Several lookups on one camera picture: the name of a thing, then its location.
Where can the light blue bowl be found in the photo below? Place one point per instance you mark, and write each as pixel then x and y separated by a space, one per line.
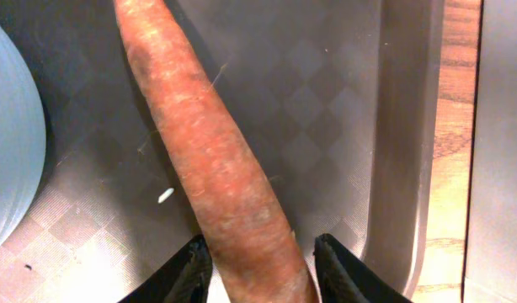
pixel 22 137

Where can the orange carrot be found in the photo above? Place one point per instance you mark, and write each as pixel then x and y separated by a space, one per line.
pixel 245 228

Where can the brown serving tray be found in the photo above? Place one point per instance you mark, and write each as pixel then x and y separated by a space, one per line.
pixel 337 100

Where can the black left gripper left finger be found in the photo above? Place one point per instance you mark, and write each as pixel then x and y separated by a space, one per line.
pixel 184 278

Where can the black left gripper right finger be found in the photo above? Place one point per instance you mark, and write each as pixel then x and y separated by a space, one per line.
pixel 343 278

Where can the grey dishwasher rack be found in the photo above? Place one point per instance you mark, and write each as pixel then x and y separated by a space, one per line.
pixel 491 255

